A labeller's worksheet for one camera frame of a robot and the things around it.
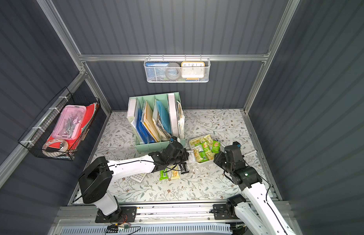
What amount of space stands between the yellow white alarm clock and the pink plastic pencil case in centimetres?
60

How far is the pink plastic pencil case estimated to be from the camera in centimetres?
70

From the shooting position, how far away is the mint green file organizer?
845 mm

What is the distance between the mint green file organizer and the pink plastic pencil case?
0.77 feet

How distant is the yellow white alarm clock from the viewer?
90 cm
